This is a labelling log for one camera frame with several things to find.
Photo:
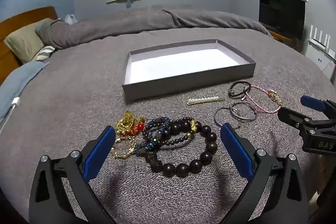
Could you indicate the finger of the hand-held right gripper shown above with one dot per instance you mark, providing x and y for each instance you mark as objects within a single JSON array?
[
  {"x": 291, "y": 116},
  {"x": 312, "y": 103}
]

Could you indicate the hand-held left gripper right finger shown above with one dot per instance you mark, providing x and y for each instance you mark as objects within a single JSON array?
[{"x": 236, "y": 153}]

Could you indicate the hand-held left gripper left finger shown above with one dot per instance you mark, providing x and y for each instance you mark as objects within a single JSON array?
[{"x": 98, "y": 153}]

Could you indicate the silver bangle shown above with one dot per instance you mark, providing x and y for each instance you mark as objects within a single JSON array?
[
  {"x": 254, "y": 115},
  {"x": 215, "y": 120}
]

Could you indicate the gold and red ornament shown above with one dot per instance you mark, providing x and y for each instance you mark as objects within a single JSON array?
[{"x": 126, "y": 124}]

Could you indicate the grey shallow cardboard box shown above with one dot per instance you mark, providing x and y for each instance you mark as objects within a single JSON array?
[{"x": 183, "y": 66}]

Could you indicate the gold pearl hair clip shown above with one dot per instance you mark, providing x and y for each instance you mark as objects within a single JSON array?
[{"x": 206, "y": 101}]

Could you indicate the white router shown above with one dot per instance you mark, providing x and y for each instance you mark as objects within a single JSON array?
[{"x": 320, "y": 43}]

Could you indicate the wooden television stand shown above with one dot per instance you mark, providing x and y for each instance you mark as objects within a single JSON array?
[{"x": 282, "y": 39}]

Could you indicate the black television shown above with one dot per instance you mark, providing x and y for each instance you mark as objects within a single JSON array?
[{"x": 281, "y": 14}]

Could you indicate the blue sheet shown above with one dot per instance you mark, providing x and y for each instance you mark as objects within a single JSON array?
[{"x": 15, "y": 82}]

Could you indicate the striped pillow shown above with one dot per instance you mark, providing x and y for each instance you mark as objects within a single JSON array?
[{"x": 44, "y": 53}]

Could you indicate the rolled grey duvet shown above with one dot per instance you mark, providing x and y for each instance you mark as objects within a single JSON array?
[{"x": 131, "y": 27}]

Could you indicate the olive pillow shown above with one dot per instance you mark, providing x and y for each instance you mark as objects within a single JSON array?
[{"x": 23, "y": 40}]

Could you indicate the white plastic bag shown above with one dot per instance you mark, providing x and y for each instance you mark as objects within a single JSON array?
[{"x": 70, "y": 19}]

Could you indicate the wooden headboard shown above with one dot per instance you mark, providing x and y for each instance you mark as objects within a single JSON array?
[{"x": 15, "y": 19}]

